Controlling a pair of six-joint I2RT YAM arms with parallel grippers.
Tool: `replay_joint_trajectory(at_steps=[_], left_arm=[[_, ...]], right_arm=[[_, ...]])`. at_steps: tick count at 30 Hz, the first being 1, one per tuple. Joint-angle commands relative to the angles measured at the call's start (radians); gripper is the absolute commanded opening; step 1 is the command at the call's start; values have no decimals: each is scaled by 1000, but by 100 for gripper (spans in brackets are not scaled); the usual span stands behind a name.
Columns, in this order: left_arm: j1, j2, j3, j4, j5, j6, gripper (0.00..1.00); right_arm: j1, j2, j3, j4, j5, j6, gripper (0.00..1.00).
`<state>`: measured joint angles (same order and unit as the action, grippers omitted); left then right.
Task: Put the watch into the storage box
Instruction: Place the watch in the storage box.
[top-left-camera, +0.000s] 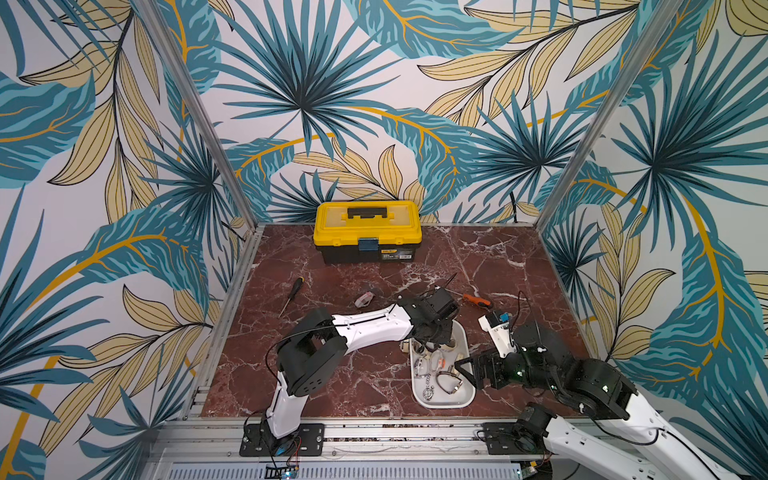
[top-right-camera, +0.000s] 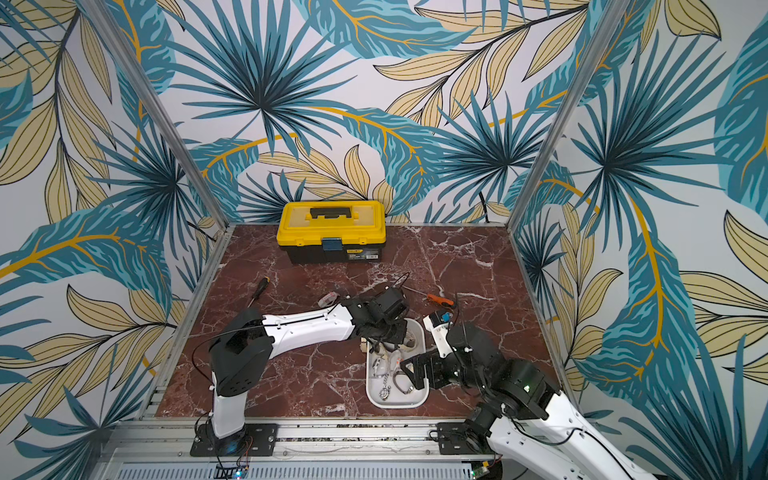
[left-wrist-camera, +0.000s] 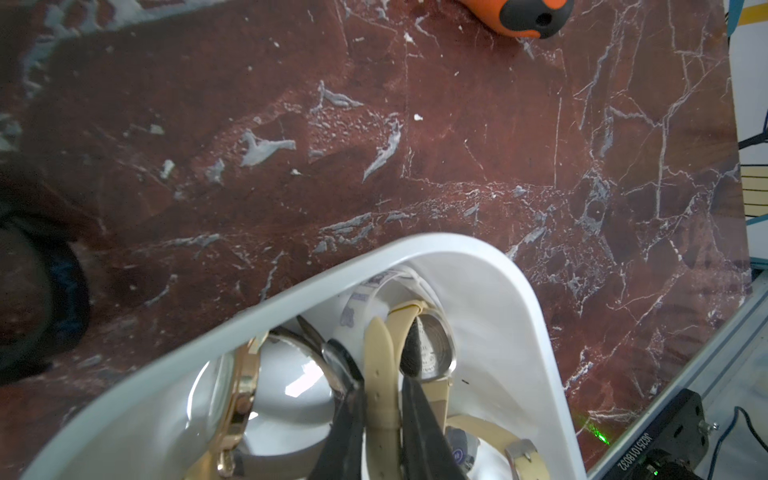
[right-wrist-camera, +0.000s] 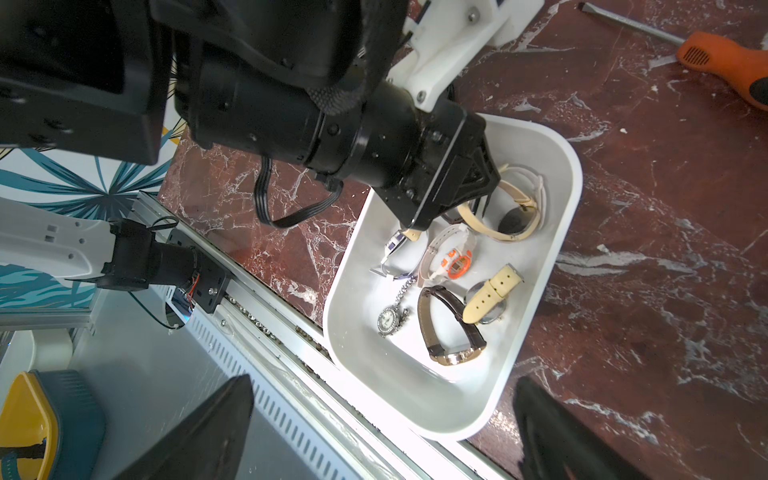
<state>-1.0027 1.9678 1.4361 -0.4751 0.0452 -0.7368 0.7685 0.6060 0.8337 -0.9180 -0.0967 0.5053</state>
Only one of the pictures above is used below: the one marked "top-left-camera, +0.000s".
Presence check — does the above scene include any left aluminium corner post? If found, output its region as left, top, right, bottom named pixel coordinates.
left=135, top=0, right=258, bottom=232

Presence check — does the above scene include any yellow black toolbox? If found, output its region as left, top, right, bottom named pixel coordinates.
left=313, top=200, right=423, bottom=264

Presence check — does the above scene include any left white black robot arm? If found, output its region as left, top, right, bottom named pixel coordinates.
left=264, top=288, right=459, bottom=440

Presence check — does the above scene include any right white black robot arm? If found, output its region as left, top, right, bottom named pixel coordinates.
left=455, top=322, right=736, bottom=479

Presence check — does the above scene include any white plastic storage tray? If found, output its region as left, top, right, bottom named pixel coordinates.
left=408, top=321, right=476, bottom=409

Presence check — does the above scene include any clear strap purple watch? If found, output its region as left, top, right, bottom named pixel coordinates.
left=413, top=356, right=430, bottom=378

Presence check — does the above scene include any aluminium corner post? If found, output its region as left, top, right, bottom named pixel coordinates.
left=535, top=0, right=683, bottom=234
left=135, top=0, right=258, bottom=232

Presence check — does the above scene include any dark strap rose gold watch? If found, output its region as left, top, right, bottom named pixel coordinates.
left=435, top=371, right=464, bottom=395

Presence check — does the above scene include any orange handled screwdriver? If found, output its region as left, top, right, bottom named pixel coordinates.
left=459, top=293, right=493, bottom=309

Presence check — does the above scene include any silver pendant chain watch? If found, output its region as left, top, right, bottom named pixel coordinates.
left=422, top=374, right=435, bottom=402

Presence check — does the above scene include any pink beige strap watch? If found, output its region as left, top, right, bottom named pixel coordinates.
left=354, top=291, right=375, bottom=309

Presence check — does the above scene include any right aluminium corner post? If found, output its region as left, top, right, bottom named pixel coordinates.
left=535, top=0, right=683, bottom=234

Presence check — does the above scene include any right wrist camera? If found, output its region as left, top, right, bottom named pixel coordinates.
left=478, top=310, right=516, bottom=358

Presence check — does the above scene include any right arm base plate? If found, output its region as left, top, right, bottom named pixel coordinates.
left=478, top=422, right=552, bottom=456

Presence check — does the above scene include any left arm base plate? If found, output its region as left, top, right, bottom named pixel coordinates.
left=239, top=423, right=325, bottom=458

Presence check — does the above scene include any black handled screwdriver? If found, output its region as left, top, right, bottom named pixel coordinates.
left=278, top=277, right=305, bottom=317

